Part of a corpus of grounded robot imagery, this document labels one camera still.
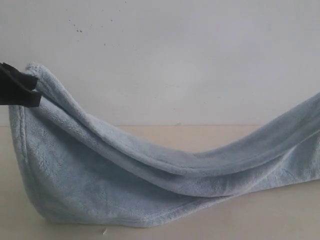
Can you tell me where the light blue fluffy towel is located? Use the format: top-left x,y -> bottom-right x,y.
9,63 -> 320,228

